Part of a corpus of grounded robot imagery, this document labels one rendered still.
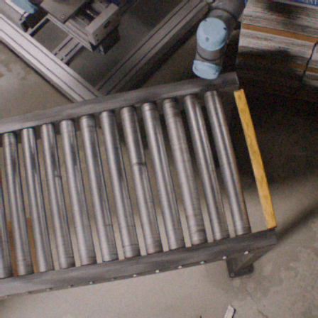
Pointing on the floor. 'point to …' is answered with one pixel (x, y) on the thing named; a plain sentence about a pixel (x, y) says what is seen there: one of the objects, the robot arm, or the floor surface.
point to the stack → (280, 50)
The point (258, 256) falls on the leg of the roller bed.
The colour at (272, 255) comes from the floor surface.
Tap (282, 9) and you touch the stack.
